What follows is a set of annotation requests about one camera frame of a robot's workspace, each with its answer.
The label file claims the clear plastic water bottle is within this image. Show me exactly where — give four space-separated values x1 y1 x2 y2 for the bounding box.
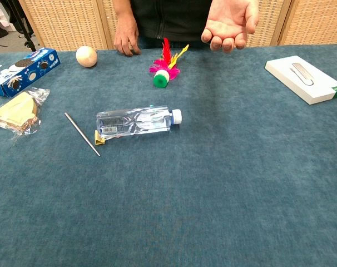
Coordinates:
96 105 183 139

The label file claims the blue Oreo cookie box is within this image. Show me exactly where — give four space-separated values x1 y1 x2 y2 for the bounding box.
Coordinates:
0 47 61 98

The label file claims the black tripod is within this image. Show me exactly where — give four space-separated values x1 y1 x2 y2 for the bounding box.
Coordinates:
7 0 37 52

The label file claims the silver metal clip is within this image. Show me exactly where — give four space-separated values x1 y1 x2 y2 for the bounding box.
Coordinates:
289 62 315 86

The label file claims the person's black shirt torso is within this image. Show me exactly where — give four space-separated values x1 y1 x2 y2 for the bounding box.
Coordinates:
128 0 214 50

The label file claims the plastic-wrapped sandwich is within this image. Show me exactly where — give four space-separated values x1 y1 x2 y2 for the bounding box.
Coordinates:
0 87 51 144

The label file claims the person's right forearm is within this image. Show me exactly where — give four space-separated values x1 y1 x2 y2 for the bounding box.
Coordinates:
112 0 138 27

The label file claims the white box with green end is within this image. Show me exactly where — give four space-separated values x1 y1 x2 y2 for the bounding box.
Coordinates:
264 55 337 106

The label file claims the thin metal rod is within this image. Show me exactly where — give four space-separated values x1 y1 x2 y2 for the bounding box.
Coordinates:
64 112 101 157

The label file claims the blue tablecloth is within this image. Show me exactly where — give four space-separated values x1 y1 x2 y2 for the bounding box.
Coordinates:
0 43 337 267

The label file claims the person's left hand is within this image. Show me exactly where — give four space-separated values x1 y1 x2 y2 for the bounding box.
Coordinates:
201 0 260 54

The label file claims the light wooden ball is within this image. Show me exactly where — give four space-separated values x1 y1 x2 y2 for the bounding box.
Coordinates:
75 46 98 68

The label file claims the person's right hand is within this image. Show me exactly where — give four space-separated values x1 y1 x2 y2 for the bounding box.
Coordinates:
113 23 142 57

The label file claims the colourful feather shuttlecock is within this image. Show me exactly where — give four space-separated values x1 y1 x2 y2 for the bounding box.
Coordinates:
148 37 190 89

